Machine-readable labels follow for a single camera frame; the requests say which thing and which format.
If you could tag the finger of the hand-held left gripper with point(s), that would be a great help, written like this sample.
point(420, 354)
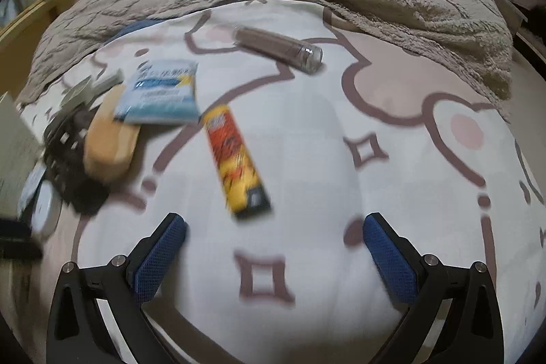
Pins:
point(19, 240)

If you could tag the bear printed blanket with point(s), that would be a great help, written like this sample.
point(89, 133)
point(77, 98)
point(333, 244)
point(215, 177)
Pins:
point(320, 176)

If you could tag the white round tape measure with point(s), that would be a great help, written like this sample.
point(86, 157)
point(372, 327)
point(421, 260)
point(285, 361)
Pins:
point(47, 210)

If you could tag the blue white packet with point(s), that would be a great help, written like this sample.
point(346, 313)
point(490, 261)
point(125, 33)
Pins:
point(160, 91)

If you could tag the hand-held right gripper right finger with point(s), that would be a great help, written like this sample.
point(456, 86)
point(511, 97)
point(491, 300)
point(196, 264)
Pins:
point(390, 261)

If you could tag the face mask packet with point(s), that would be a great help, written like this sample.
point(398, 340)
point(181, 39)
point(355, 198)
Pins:
point(27, 193)

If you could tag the orange yellow lighter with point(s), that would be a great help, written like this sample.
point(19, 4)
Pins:
point(234, 159)

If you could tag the blue bedsheet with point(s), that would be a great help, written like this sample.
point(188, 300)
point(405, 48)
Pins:
point(136, 29)

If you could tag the brown clear tube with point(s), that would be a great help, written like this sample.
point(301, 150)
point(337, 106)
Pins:
point(277, 48)

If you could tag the wooden shelf unit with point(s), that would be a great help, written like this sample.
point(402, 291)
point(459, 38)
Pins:
point(42, 10)

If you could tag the white storage box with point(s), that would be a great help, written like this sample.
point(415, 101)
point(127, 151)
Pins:
point(17, 150)

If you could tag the beige tape roll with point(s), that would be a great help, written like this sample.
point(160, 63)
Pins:
point(108, 138)

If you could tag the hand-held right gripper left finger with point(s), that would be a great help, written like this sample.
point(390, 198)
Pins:
point(160, 261)

